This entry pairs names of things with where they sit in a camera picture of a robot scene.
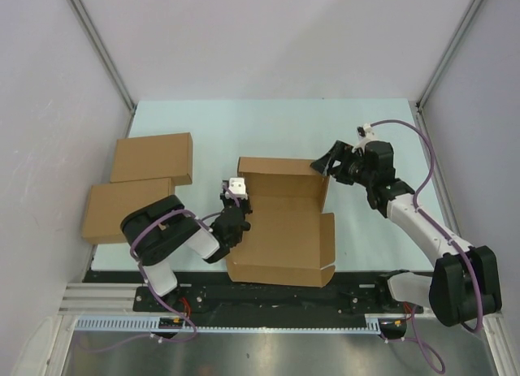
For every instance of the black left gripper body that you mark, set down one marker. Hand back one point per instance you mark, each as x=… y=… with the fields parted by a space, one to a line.
x=245 y=207

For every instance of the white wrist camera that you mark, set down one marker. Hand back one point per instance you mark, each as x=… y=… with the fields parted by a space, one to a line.
x=365 y=135
x=235 y=187

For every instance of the right aluminium side rail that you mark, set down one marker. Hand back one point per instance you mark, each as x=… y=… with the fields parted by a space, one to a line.
x=437 y=180

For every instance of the folded cardboard box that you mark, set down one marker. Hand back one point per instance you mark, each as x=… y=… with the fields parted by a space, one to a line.
x=109 y=204
x=154 y=157

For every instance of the front aluminium frame rail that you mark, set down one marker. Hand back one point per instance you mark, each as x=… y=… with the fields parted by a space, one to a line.
x=135 y=298

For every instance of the aluminium frame post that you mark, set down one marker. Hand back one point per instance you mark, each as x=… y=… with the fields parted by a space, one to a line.
x=454 y=43
x=95 y=39

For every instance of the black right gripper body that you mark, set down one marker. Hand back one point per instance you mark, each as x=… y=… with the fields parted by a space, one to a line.
x=359 y=174

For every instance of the grey slotted cable duct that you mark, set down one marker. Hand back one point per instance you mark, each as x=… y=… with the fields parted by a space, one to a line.
x=352 y=324

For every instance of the brown cardboard box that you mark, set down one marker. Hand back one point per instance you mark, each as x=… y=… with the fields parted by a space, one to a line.
x=291 y=240

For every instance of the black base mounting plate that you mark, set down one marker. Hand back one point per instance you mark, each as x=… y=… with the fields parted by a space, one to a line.
x=350 y=292

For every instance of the right aluminium frame post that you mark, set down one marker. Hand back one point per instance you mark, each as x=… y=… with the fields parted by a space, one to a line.
x=454 y=43

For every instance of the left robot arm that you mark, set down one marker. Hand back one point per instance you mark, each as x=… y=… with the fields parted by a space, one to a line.
x=156 y=231

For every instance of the left aluminium frame post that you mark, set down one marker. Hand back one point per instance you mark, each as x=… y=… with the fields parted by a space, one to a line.
x=95 y=39

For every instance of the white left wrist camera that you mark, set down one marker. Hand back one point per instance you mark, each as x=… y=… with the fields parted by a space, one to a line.
x=235 y=187

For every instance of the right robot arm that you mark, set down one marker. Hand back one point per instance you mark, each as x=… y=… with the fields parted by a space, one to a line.
x=465 y=283

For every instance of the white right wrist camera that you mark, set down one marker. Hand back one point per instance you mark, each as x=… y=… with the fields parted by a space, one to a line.
x=365 y=135

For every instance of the upper folded cardboard box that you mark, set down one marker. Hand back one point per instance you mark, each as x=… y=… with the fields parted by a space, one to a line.
x=154 y=157

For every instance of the lower folded cardboard box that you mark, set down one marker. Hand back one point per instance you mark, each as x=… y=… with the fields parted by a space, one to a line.
x=109 y=204

